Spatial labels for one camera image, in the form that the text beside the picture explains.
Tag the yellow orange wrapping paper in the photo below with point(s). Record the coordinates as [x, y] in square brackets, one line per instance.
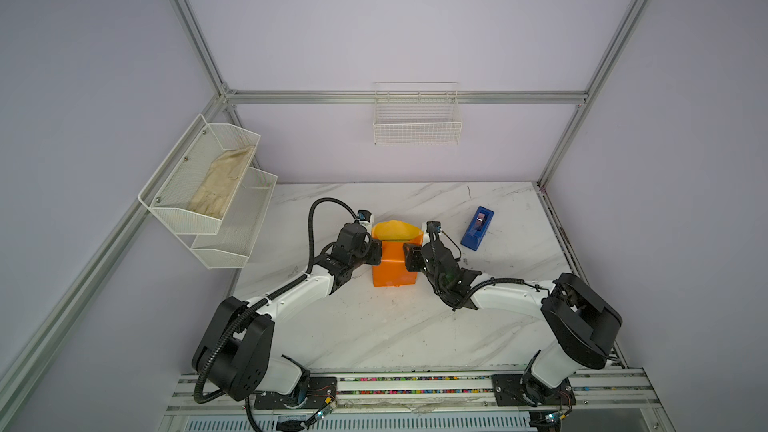
[394, 235]

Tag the aluminium frame rail front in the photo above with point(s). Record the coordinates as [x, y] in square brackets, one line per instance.
[610, 388]

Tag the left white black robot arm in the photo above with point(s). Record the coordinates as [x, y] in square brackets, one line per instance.
[234, 358]

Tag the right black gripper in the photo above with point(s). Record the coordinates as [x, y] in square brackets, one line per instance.
[411, 255]

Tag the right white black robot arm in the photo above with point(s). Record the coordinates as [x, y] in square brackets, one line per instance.
[584, 326]

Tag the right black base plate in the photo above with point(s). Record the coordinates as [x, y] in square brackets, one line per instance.
[523, 390]

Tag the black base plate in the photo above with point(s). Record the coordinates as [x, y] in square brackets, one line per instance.
[310, 393]
[523, 390]

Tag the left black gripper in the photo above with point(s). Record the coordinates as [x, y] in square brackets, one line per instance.
[375, 248]

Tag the upper white mesh shelf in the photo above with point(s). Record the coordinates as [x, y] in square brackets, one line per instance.
[195, 186]

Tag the blue tape dispenser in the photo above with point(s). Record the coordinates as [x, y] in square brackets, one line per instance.
[477, 228]

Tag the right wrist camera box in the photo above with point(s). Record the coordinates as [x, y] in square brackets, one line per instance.
[432, 230]

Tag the white mesh shelf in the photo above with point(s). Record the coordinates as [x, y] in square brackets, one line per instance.
[233, 245]
[195, 186]

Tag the white wire wall basket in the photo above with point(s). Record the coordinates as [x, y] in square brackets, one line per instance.
[416, 113]

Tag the lower white mesh shelf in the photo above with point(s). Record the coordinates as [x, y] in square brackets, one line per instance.
[233, 245]

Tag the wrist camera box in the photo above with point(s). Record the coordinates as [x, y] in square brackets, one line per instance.
[365, 217]
[432, 230]

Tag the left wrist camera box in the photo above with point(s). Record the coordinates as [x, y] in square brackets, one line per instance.
[365, 217]

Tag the beige cloth in shelf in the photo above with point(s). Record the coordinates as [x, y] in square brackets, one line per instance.
[220, 183]

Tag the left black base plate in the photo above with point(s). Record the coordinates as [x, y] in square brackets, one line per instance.
[310, 393]

